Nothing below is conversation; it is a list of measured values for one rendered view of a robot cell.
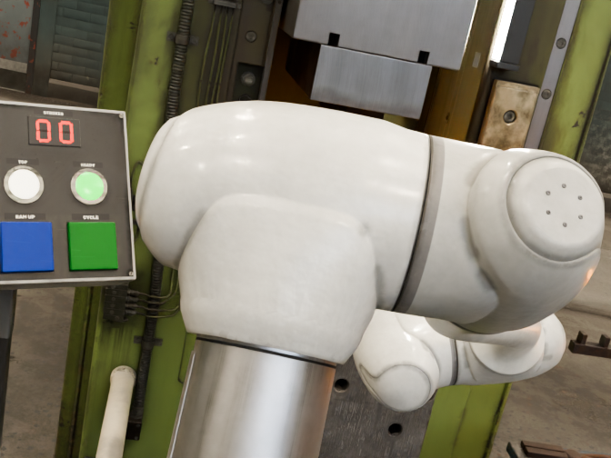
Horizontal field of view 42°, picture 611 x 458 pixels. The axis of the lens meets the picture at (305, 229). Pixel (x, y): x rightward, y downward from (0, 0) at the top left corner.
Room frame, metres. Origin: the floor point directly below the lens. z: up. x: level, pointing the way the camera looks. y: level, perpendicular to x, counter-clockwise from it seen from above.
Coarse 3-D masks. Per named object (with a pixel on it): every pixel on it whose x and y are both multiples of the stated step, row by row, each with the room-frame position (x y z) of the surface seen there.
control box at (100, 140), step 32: (0, 128) 1.14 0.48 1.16; (32, 128) 1.17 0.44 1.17; (64, 128) 1.20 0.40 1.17; (96, 128) 1.24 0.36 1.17; (0, 160) 1.12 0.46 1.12; (32, 160) 1.15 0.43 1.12; (64, 160) 1.18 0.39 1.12; (96, 160) 1.21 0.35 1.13; (0, 192) 1.10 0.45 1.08; (64, 192) 1.16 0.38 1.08; (128, 192) 1.22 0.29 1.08; (64, 224) 1.14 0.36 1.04; (128, 224) 1.20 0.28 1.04; (64, 256) 1.11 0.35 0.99; (128, 256) 1.17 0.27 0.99; (0, 288) 1.09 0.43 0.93; (32, 288) 1.13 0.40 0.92
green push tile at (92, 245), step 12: (72, 228) 1.13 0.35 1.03; (84, 228) 1.14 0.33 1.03; (96, 228) 1.16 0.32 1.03; (108, 228) 1.17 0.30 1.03; (72, 240) 1.13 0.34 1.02; (84, 240) 1.14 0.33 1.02; (96, 240) 1.15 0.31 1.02; (108, 240) 1.16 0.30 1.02; (72, 252) 1.12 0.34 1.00; (84, 252) 1.13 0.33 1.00; (96, 252) 1.14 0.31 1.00; (108, 252) 1.15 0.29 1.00; (72, 264) 1.11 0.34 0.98; (84, 264) 1.12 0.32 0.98; (96, 264) 1.13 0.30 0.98; (108, 264) 1.14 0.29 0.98
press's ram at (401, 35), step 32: (288, 0) 1.50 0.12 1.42; (320, 0) 1.36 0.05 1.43; (352, 0) 1.37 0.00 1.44; (384, 0) 1.38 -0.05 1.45; (416, 0) 1.39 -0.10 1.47; (448, 0) 1.40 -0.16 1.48; (288, 32) 1.41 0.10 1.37; (320, 32) 1.36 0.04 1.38; (352, 32) 1.37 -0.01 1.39; (384, 32) 1.38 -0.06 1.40; (416, 32) 1.39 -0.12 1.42; (448, 32) 1.40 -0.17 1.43; (448, 64) 1.40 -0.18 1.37
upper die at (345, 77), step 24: (288, 48) 1.77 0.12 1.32; (312, 48) 1.44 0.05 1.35; (336, 48) 1.37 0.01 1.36; (288, 72) 1.70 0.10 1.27; (312, 72) 1.39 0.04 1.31; (336, 72) 1.37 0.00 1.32; (360, 72) 1.38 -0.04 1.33; (384, 72) 1.38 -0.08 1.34; (408, 72) 1.39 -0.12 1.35; (312, 96) 1.36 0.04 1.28; (336, 96) 1.37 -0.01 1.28; (360, 96) 1.38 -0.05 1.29; (384, 96) 1.39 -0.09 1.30; (408, 96) 1.39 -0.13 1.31
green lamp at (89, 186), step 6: (84, 174) 1.19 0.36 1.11; (90, 174) 1.19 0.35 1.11; (78, 180) 1.18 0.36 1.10; (84, 180) 1.18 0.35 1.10; (90, 180) 1.19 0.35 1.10; (96, 180) 1.19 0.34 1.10; (78, 186) 1.17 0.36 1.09; (84, 186) 1.18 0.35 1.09; (90, 186) 1.18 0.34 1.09; (96, 186) 1.19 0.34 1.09; (102, 186) 1.20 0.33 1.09; (78, 192) 1.17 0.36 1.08; (84, 192) 1.17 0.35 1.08; (90, 192) 1.18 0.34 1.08; (96, 192) 1.19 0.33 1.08; (102, 192) 1.19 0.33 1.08; (84, 198) 1.17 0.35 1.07; (90, 198) 1.18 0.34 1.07; (96, 198) 1.18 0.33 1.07
